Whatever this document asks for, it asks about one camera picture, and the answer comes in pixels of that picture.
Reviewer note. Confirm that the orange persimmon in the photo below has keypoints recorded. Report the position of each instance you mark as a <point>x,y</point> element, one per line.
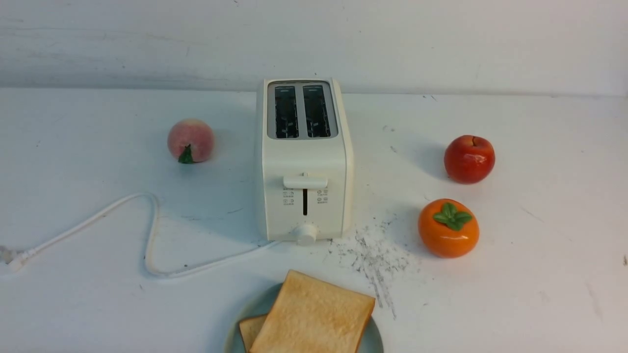
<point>448,229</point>

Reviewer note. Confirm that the white two-slot toaster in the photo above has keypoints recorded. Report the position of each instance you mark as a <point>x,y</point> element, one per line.
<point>304,167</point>

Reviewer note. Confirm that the red apple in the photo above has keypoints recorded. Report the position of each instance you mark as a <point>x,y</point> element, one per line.
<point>469,159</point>

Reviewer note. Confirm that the toast slice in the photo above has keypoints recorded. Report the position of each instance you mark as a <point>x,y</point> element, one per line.
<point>249,329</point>
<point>310,315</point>

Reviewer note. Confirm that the pink peach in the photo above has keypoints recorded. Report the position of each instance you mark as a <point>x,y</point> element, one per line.
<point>191,141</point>

